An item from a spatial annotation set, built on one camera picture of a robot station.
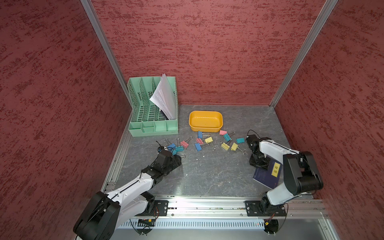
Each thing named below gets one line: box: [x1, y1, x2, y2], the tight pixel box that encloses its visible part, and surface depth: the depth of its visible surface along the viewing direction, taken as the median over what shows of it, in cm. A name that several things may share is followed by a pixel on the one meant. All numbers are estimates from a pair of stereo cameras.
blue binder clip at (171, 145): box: [165, 138, 176, 151], surface depth 99 cm
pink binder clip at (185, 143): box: [180, 136, 193, 149], surface depth 99 cm
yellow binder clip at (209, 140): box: [205, 136, 214, 144], surface depth 102 cm
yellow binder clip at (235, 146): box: [231, 142, 245, 155], surface depth 98 cm
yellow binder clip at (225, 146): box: [221, 142, 230, 151], surface depth 98 cm
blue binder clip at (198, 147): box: [194, 143, 202, 152], surface depth 97 cm
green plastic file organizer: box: [127, 75, 179, 137], surface depth 105 cm
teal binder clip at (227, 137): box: [223, 133, 232, 142], surface depth 102 cm
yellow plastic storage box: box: [188, 110, 224, 133], surface depth 111 cm
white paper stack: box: [149, 73, 177, 120], surface depth 96 cm
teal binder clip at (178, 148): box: [172, 145, 184, 156], surface depth 97 cm
